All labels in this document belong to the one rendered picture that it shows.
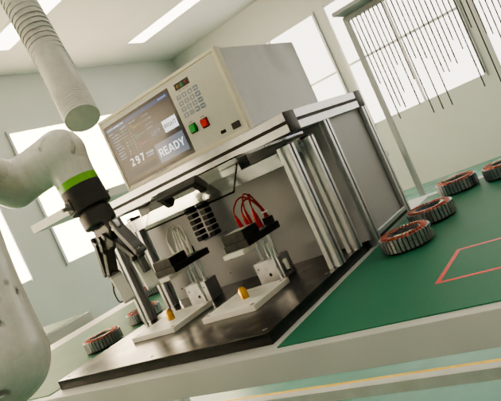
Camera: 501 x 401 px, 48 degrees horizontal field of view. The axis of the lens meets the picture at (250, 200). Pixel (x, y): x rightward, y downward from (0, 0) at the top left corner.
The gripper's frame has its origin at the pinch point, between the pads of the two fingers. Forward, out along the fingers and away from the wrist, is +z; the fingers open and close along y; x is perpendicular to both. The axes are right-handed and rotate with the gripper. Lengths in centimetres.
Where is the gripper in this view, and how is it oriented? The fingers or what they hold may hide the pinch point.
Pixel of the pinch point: (139, 290)
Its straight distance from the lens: 126.3
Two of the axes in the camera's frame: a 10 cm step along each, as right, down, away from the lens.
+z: 5.1, 8.6, -0.4
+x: 6.8, -3.7, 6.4
